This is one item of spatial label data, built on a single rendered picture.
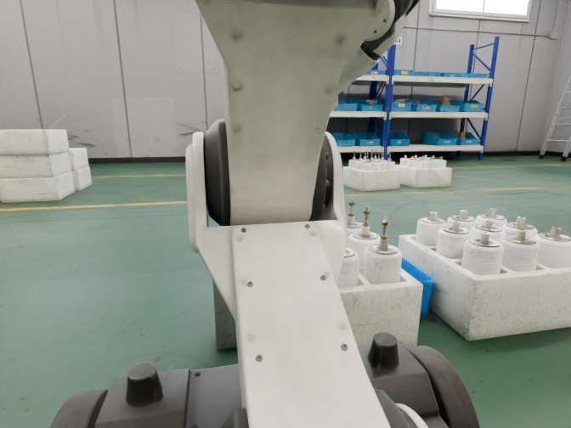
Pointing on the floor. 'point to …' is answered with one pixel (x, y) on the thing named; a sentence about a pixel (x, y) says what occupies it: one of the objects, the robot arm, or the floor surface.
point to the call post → (223, 322)
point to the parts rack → (419, 112)
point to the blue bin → (421, 283)
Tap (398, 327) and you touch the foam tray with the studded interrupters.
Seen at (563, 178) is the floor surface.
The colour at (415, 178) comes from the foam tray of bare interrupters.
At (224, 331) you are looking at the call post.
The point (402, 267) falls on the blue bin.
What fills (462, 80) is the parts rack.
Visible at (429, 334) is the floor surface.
